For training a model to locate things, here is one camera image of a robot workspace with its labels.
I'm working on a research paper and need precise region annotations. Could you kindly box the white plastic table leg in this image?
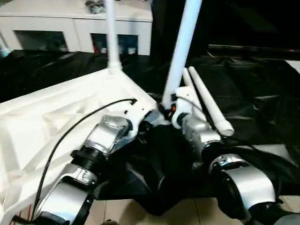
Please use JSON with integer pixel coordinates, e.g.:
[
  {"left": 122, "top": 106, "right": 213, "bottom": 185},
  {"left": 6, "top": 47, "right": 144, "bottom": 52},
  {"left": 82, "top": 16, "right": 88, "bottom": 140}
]
[
  {"left": 161, "top": 0, "right": 203, "bottom": 111},
  {"left": 105, "top": 0, "right": 123, "bottom": 71},
  {"left": 187, "top": 66, "right": 235, "bottom": 137},
  {"left": 182, "top": 69, "right": 209, "bottom": 123}
]

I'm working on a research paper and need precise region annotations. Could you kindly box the black backdrop cloth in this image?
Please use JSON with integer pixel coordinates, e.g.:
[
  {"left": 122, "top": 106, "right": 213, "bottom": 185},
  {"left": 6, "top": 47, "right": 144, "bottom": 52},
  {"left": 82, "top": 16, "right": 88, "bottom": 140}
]
[{"left": 150, "top": 0, "right": 300, "bottom": 57}]

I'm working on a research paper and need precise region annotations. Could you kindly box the red cable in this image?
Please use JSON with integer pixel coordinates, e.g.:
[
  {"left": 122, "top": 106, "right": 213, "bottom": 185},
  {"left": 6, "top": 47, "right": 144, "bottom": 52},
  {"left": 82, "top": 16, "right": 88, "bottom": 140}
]
[{"left": 19, "top": 203, "right": 33, "bottom": 220}]

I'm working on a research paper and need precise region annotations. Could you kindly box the white cabinet with glass doors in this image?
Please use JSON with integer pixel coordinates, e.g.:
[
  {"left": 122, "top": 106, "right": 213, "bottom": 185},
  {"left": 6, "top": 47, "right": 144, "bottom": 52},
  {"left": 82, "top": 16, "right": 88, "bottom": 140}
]
[{"left": 0, "top": 0, "right": 153, "bottom": 56}]

